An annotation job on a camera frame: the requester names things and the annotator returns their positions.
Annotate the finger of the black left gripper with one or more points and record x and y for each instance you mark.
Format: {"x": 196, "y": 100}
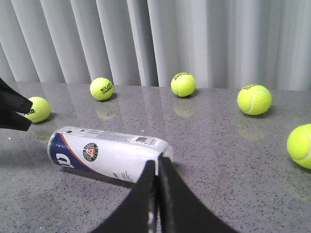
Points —
{"x": 11, "y": 119}
{"x": 13, "y": 101}

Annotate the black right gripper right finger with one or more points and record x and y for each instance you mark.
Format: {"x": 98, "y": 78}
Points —
{"x": 180, "y": 210}

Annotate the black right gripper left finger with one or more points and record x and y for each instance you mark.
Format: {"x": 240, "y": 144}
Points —
{"x": 137, "y": 213}

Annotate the white tennis ball can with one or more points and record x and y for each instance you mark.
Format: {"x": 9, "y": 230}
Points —
{"x": 116, "y": 155}

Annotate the tennis ball far left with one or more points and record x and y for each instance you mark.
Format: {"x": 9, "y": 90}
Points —
{"x": 40, "y": 110}

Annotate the tennis ball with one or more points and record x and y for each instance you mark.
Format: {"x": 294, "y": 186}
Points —
{"x": 299, "y": 145}
{"x": 40, "y": 110}
{"x": 254, "y": 99}
{"x": 183, "y": 84}

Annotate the tennis ball Roland Garros print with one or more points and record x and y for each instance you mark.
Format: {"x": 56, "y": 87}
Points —
{"x": 101, "y": 88}

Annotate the tennis ball far centre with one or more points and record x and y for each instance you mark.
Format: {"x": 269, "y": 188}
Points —
{"x": 183, "y": 84}

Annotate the tennis ball far right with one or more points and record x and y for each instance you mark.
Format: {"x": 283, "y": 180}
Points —
{"x": 254, "y": 99}

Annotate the tennis ball near right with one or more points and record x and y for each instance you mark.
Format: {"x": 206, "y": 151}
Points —
{"x": 299, "y": 145}

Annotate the grey pleated curtain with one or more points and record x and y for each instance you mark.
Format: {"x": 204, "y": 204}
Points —
{"x": 222, "y": 43}

